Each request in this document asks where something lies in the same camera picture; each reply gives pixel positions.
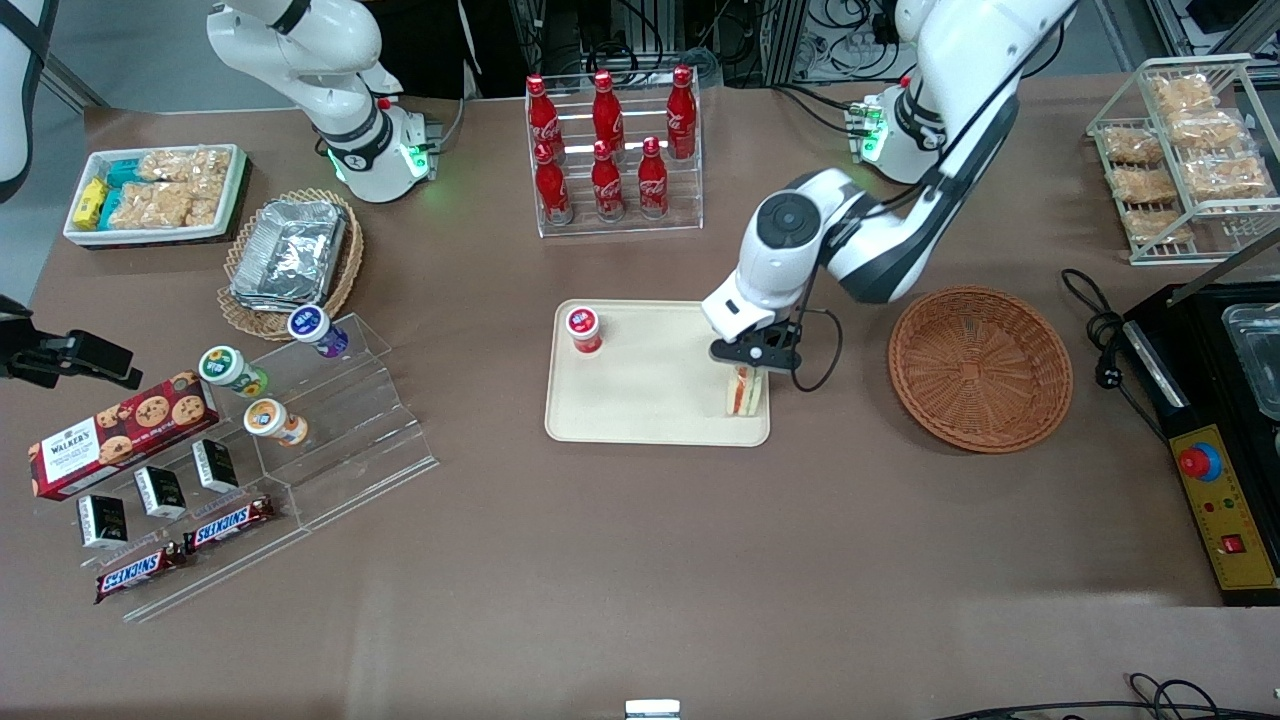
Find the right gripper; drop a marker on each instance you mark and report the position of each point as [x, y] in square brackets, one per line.
[22, 352]

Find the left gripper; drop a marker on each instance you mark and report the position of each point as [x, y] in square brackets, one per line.
[783, 352]

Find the triangle sandwich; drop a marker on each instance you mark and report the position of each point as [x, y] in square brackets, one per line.
[745, 392]

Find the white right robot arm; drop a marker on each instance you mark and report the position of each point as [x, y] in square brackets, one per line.
[335, 85]

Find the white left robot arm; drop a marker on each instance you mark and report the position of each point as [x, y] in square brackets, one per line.
[960, 90]

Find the cream plastic tray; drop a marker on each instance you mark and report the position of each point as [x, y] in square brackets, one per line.
[650, 390]

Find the round brown wicker basket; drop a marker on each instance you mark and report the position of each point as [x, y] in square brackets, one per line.
[980, 370]

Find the white rectangular snack tray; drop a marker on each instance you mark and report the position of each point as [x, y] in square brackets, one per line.
[235, 190]

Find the oval light wicker basket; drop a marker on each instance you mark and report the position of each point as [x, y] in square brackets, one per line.
[345, 270]

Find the red Walkers cookie box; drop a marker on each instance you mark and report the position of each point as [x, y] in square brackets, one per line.
[120, 435]

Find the red lid yoghurt bottle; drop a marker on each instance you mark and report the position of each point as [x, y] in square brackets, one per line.
[584, 328]

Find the clear acrylic bottle rack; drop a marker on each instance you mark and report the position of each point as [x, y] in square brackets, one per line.
[685, 200]

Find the small black box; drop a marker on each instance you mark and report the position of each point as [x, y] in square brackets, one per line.
[103, 520]
[160, 492]
[216, 466]

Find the yellow snack packet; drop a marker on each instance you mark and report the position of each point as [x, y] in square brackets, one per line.
[90, 203]

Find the teal snack packet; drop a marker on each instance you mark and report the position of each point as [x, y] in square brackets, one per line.
[110, 208]
[125, 173]

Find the green lid yoghurt bottle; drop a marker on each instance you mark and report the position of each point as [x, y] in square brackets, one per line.
[225, 367]

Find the red cola bottle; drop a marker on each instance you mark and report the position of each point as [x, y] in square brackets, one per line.
[607, 183]
[543, 112]
[681, 112]
[607, 108]
[552, 188]
[652, 180]

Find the rice cracker bag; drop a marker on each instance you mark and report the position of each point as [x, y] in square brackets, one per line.
[1158, 226]
[185, 165]
[1180, 92]
[1225, 175]
[1205, 130]
[160, 205]
[1145, 185]
[1133, 145]

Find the Snickers chocolate bar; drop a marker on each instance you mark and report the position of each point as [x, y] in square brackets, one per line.
[140, 572]
[228, 523]

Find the orange lid yoghurt bottle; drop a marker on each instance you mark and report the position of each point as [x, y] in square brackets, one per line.
[268, 420]

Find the stack of foil containers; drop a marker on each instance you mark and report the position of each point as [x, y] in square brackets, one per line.
[290, 255]

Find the purple lid yoghurt bottle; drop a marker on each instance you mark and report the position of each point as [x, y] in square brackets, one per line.
[312, 326]

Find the clear acrylic stepped stand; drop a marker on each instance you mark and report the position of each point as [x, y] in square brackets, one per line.
[350, 440]

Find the black table appliance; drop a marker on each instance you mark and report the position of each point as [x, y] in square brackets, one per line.
[1200, 380]

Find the thin metal bar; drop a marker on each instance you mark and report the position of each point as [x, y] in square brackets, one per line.
[1225, 268]

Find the yellow control panel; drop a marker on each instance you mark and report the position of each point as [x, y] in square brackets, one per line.
[1225, 520]

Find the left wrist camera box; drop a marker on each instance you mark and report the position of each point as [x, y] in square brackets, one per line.
[788, 348]

